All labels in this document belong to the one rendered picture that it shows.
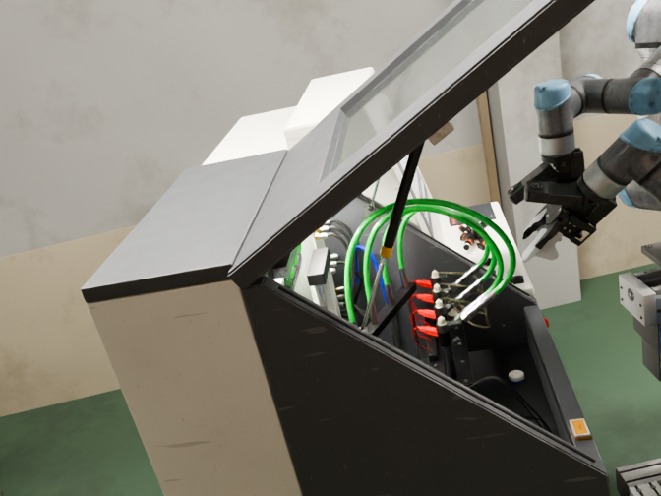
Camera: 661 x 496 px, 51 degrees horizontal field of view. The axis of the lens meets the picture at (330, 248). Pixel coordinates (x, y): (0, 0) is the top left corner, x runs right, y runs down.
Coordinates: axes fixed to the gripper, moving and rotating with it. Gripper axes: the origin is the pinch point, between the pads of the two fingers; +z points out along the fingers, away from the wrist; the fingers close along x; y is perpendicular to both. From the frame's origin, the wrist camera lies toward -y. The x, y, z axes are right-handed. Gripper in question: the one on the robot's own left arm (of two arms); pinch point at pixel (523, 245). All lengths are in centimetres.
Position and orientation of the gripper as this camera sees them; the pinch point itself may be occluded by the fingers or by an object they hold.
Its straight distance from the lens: 152.3
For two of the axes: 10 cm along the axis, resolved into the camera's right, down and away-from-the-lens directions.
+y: 8.7, 4.8, 1.4
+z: -4.5, 6.2, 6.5
